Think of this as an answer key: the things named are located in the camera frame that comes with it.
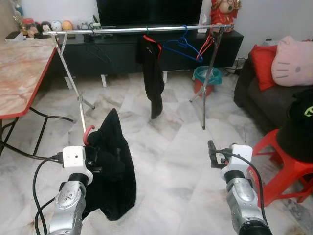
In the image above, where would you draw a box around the black clothes hanger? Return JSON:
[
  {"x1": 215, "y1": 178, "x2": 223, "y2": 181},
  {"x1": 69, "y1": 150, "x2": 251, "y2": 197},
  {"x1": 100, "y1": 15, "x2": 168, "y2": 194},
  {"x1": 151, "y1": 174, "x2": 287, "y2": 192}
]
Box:
[{"x1": 87, "y1": 33, "x2": 114, "y2": 64}]

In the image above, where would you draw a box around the white tissue pack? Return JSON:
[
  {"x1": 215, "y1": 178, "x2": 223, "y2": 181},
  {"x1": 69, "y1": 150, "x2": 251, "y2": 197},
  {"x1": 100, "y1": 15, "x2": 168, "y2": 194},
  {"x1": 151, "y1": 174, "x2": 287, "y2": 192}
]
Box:
[{"x1": 198, "y1": 14, "x2": 209, "y2": 33}]

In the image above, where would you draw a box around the red lid jar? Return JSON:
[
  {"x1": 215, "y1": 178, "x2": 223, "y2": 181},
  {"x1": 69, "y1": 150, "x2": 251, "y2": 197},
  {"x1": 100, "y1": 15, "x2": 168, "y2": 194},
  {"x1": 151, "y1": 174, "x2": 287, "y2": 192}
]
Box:
[{"x1": 22, "y1": 18, "x2": 38, "y2": 38}]

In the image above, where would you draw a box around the white box black lid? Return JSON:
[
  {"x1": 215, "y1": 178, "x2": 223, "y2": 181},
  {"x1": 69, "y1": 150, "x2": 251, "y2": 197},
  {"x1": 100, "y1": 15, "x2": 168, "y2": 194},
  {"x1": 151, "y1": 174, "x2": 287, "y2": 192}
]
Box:
[{"x1": 5, "y1": 31, "x2": 24, "y2": 41}]

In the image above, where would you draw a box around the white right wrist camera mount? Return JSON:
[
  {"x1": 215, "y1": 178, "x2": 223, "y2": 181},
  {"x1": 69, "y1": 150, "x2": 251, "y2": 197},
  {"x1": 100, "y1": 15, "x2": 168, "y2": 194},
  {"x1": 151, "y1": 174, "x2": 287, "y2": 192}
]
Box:
[{"x1": 220, "y1": 144, "x2": 253, "y2": 180}]

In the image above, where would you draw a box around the blue clothes hanger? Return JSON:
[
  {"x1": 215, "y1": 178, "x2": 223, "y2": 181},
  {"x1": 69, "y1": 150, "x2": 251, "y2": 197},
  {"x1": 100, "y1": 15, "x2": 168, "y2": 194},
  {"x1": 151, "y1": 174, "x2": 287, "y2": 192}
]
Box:
[{"x1": 162, "y1": 25, "x2": 204, "y2": 63}]

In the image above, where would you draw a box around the dark grey sofa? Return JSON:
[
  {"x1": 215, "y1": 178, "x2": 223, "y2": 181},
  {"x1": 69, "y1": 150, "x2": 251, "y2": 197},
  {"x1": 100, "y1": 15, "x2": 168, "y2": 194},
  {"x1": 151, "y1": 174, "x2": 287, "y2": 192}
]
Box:
[{"x1": 233, "y1": 49, "x2": 313, "y2": 134}]

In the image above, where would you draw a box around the red plastic clothes hanger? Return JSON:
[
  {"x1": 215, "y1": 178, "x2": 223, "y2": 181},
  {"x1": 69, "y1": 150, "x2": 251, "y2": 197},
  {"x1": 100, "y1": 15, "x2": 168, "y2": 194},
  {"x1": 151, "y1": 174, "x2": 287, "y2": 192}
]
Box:
[{"x1": 83, "y1": 125, "x2": 96, "y2": 146}]

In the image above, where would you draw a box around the red bin with teal bag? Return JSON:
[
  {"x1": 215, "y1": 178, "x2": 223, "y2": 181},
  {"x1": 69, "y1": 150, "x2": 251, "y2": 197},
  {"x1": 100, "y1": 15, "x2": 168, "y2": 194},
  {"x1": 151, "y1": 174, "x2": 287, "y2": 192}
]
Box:
[{"x1": 192, "y1": 66, "x2": 223, "y2": 97}]

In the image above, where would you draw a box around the green mug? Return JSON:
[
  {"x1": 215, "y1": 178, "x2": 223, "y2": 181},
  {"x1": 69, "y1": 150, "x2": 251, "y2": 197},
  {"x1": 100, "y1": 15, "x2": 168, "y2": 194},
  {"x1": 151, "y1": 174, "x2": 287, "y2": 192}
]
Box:
[{"x1": 90, "y1": 16, "x2": 102, "y2": 31}]

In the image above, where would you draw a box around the red hanger with green hook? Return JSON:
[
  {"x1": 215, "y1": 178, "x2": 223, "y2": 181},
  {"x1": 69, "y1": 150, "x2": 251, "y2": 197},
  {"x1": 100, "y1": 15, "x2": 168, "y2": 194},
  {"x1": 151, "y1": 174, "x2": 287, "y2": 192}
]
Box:
[{"x1": 143, "y1": 27, "x2": 163, "y2": 58}]

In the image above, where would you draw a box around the pink cat face pillow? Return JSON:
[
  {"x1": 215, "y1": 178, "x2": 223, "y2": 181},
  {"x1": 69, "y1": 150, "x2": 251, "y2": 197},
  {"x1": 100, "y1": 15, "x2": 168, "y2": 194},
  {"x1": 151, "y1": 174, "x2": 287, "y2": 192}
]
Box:
[{"x1": 271, "y1": 35, "x2": 313, "y2": 87}]

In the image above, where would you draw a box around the silver metal clothes rack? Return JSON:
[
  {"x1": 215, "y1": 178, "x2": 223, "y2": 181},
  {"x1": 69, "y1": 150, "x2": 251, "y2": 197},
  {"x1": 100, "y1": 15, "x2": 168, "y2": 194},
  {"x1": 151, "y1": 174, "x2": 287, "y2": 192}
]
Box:
[{"x1": 43, "y1": 24, "x2": 233, "y2": 143}]

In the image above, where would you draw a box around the black television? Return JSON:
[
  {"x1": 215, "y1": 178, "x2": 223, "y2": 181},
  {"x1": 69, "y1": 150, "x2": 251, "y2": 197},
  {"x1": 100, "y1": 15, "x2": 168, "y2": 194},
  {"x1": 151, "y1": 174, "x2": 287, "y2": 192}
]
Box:
[{"x1": 96, "y1": 0, "x2": 203, "y2": 27}]

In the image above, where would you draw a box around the red plastic stool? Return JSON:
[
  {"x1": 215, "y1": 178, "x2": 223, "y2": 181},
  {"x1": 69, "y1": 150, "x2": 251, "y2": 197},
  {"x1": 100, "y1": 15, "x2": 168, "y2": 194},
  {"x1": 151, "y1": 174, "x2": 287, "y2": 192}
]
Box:
[{"x1": 251, "y1": 128, "x2": 313, "y2": 207}]

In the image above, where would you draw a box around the thin red clothes hanger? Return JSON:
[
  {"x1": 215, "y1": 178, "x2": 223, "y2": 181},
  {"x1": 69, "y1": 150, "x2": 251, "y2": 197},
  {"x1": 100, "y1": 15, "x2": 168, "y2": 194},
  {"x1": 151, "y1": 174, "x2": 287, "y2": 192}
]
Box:
[{"x1": 196, "y1": 32, "x2": 216, "y2": 62}]

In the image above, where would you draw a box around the red doll figure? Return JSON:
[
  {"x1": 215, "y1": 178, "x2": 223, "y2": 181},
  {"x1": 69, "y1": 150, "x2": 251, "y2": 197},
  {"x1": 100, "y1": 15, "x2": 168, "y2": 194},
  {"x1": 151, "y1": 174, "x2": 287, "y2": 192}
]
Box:
[{"x1": 210, "y1": 0, "x2": 242, "y2": 33}]

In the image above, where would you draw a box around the red cushion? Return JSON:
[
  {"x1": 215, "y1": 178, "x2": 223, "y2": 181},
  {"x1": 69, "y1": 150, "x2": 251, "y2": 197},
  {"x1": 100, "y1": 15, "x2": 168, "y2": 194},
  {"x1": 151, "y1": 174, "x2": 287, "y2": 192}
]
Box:
[{"x1": 250, "y1": 45, "x2": 278, "y2": 92}]

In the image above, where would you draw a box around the gold trophy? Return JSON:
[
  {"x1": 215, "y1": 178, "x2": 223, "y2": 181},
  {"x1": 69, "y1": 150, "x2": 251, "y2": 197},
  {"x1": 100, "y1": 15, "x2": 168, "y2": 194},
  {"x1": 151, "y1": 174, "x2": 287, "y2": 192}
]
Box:
[{"x1": 12, "y1": 0, "x2": 25, "y2": 31}]

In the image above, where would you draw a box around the black t-shirt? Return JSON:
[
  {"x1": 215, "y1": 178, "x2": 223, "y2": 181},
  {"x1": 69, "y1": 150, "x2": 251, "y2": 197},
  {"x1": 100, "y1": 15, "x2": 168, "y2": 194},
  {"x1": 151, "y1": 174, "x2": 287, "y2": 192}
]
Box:
[
  {"x1": 82, "y1": 108, "x2": 138, "y2": 221},
  {"x1": 135, "y1": 35, "x2": 166, "y2": 119}
]

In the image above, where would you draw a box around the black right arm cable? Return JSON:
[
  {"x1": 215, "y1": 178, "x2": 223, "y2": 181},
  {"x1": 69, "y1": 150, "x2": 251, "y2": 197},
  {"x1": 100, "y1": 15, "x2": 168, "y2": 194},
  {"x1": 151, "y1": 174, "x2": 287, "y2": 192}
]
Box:
[{"x1": 214, "y1": 149, "x2": 266, "y2": 223}]

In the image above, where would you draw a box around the black laundry basket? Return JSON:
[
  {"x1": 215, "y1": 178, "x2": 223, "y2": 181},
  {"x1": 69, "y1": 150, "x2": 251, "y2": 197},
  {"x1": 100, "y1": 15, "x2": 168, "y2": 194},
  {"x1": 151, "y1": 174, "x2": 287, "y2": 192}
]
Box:
[{"x1": 276, "y1": 117, "x2": 313, "y2": 163}]

